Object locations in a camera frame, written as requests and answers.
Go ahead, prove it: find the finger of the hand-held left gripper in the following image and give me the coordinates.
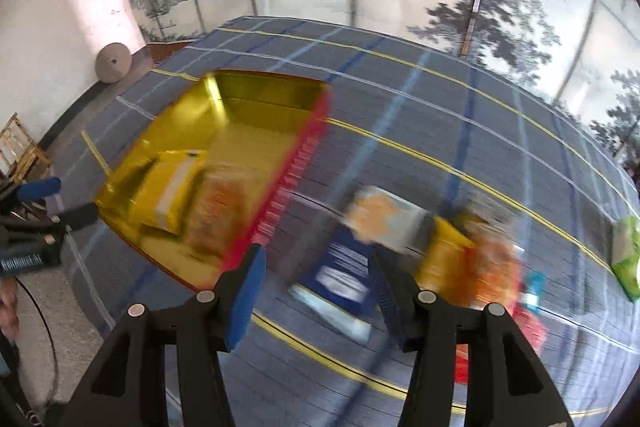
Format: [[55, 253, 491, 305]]
[[0, 177, 62, 208], [27, 203, 99, 239]]

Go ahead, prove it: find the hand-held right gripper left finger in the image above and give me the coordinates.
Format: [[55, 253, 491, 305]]
[[62, 246, 268, 427]]

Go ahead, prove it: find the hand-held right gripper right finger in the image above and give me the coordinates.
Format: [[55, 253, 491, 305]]
[[372, 247, 576, 427]]

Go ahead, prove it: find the yellow snack packet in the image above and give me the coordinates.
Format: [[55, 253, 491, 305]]
[[415, 214, 476, 303], [127, 148, 208, 235]]

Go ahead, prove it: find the blue snack packet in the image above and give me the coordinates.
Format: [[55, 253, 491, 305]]
[[290, 224, 373, 343]]

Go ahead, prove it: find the orange snack packet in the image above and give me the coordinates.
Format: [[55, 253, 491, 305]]
[[182, 162, 253, 258], [467, 207, 523, 308]]

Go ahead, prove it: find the pale snack packet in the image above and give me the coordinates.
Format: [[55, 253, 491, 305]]
[[345, 186, 428, 253]]

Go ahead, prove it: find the red snack packet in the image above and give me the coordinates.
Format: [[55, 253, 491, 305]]
[[452, 302, 548, 385]]

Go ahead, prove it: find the red and gold tin box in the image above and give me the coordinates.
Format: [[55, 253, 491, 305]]
[[94, 69, 333, 293]]

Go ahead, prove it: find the person's left hand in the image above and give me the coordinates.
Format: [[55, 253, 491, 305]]
[[0, 279, 21, 340]]

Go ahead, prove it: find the light wooden chair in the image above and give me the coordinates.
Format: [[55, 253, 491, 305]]
[[0, 112, 53, 188]]

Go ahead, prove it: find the teal snack packet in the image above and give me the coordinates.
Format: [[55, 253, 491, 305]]
[[522, 271, 546, 308]]

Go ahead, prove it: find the round stone disc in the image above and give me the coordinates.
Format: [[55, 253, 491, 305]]
[[95, 42, 133, 84]]

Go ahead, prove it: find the blue plaid tablecloth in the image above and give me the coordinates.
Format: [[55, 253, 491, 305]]
[[47, 14, 640, 427]]

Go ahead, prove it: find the green tissue pack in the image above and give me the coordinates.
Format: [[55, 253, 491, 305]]
[[610, 214, 640, 300]]

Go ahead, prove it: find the black cable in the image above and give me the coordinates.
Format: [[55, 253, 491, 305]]
[[15, 272, 61, 413]]

